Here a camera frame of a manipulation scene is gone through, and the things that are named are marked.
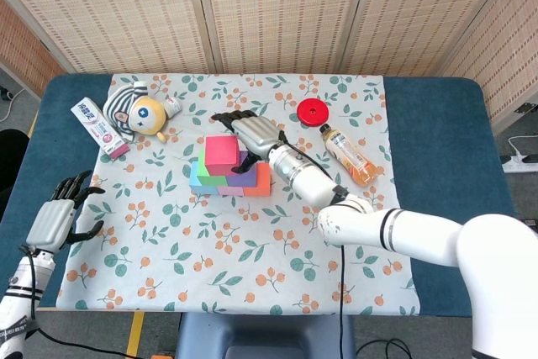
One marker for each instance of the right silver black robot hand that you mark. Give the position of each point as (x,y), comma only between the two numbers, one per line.
(256,134)

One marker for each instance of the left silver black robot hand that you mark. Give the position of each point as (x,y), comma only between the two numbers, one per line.
(50,220)

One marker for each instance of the red foam cube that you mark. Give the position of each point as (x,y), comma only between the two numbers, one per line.
(220,149)

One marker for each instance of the orange foam cube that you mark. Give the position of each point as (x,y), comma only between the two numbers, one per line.
(262,180)

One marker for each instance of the purple foam cube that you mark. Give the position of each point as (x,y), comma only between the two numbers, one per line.
(244,180)

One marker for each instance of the green foam cube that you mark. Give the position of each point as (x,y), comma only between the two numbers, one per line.
(204,170)

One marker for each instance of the blue foam cube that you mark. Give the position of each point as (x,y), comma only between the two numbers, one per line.
(194,178)

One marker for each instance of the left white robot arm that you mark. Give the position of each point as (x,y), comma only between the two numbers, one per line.
(21,296)

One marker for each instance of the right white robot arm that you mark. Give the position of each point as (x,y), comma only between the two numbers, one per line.
(420,228)

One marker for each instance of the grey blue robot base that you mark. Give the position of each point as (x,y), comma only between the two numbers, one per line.
(265,334)

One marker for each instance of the red round disc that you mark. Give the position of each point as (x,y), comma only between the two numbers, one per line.
(304,115)

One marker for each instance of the pink foam cube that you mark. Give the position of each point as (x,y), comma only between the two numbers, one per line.
(230,191)

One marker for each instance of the small white plastic bottle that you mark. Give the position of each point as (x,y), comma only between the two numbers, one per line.
(173,107)

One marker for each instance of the orange drink plastic bottle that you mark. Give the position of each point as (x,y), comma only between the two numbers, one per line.
(349,155)

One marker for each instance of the white pink toothpaste box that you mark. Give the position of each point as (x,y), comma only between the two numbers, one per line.
(98,128)

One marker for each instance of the yellow striped plush toy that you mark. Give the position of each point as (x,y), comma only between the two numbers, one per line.
(143,115)

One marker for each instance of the woven bamboo folding screen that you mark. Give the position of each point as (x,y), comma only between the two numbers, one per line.
(273,10)

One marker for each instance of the floral fruit print tablecloth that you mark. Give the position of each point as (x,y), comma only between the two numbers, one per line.
(168,275)

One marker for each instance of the teal table cover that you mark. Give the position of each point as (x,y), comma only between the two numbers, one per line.
(441,144)

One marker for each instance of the white power strip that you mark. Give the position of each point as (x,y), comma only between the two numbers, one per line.
(521,164)

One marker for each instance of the metal screen hinge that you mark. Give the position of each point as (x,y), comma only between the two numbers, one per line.
(524,108)

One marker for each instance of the black floor box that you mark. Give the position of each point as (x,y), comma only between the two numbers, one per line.
(531,222)

